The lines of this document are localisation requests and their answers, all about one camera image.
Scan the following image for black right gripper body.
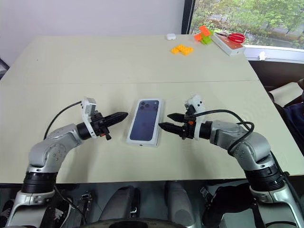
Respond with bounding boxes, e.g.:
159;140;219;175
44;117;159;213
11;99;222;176
180;104;198;141

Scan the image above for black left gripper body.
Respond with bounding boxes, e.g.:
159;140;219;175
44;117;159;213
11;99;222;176
90;111;112;141

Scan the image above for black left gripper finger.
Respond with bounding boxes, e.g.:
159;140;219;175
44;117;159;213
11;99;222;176
104;118;124;128
102;112;129;122

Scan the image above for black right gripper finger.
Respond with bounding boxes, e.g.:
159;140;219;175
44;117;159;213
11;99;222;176
167;113;186;123
158;122;184;137

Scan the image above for white phone box lid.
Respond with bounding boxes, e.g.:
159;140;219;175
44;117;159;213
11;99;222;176
125;97;165;149

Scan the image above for yellow toy brick block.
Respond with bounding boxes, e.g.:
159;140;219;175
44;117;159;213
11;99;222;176
170;44;194;57

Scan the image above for dark rounded grey shape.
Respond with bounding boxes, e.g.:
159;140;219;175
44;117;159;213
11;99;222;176
165;180;203;227

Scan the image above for green toy brick block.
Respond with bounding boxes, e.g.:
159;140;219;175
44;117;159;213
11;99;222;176
200;29;215;46

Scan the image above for orange toy brick block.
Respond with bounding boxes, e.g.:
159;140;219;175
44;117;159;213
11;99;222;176
194;25;210;41

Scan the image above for black and white sneaker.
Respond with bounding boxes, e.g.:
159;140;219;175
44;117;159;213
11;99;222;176
50;201;72;227
0;199;15;224

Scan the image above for beige cushion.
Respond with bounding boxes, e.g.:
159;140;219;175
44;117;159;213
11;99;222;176
267;81;304;108

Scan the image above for dark blue cloth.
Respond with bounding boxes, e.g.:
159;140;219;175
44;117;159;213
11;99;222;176
282;78;304;127

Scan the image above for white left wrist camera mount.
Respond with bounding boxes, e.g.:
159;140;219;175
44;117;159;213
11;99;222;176
81;96;98;139

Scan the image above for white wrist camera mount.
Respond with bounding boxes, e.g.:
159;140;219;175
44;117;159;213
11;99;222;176
183;94;207;141
81;96;98;139

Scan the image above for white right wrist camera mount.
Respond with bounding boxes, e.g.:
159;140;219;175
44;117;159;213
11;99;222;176
183;94;207;141

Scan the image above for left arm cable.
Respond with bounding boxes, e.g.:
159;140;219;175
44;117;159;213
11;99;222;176
43;101;84;140

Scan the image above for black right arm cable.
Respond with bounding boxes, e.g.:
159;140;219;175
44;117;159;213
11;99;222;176
192;109;255;156

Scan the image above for red handled scissors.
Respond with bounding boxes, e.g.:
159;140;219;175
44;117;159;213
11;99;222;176
217;31;247;44

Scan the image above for black window frame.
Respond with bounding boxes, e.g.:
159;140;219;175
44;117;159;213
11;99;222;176
181;0;197;35

